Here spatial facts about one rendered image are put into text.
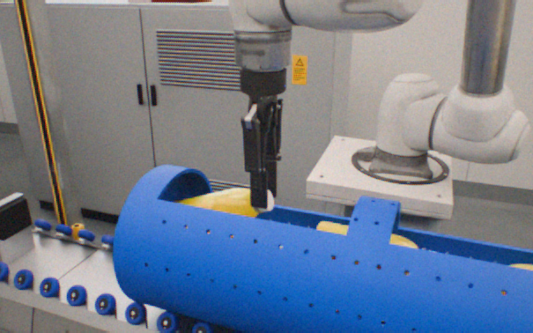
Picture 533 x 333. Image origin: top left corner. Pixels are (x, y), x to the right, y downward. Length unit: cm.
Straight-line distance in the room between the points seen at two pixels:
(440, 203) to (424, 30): 238
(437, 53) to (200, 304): 298
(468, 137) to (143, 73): 196
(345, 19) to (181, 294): 52
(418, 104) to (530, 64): 234
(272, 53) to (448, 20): 288
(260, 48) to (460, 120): 69
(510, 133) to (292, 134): 142
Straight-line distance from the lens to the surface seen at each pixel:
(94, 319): 106
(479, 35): 117
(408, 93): 132
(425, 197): 128
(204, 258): 77
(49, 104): 150
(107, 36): 286
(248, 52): 70
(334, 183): 128
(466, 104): 123
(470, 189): 382
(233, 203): 82
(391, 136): 135
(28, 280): 115
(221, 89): 254
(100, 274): 118
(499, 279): 71
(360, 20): 60
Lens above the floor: 158
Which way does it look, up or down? 23 degrees down
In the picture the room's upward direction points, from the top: straight up
